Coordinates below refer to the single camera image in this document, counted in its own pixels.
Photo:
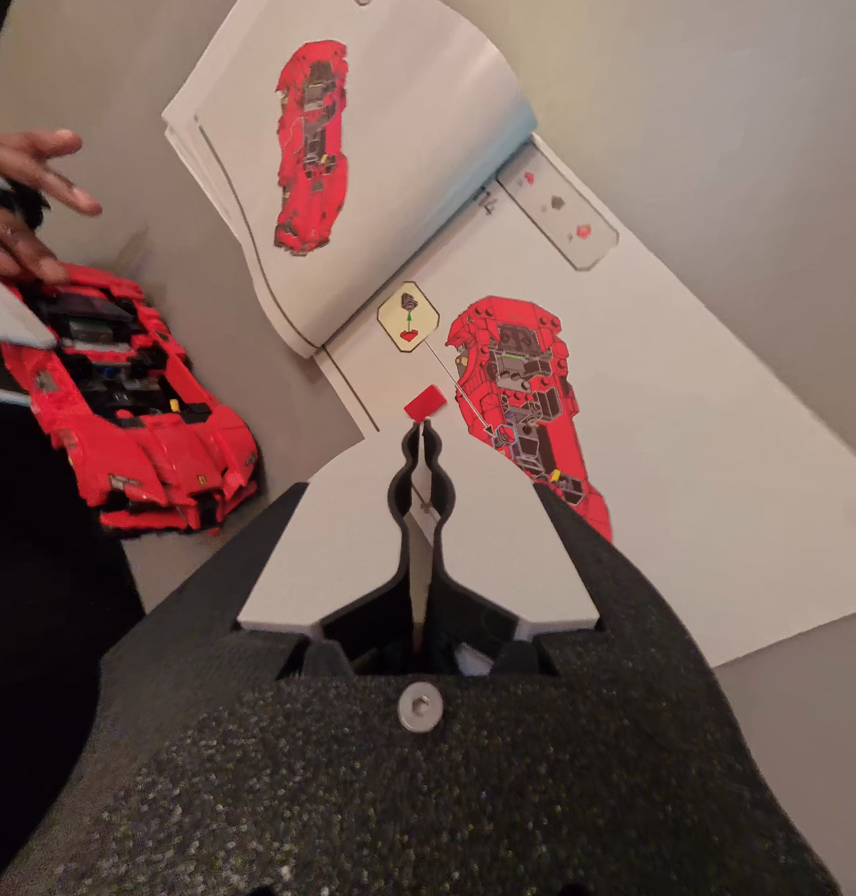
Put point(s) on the small red lego tile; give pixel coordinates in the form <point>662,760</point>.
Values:
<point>424,404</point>

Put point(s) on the lego instruction booklet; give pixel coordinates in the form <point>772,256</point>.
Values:
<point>679,490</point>

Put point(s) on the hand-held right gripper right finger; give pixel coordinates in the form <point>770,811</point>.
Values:
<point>512,560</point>

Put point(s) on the person's left hand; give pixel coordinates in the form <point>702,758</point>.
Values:
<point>29,150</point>

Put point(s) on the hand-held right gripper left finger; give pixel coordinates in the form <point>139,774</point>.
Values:
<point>323,560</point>

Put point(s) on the red lego car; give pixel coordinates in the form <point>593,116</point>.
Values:
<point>155,434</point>

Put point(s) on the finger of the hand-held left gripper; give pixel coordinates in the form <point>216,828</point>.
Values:
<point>1,395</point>
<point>8,315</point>

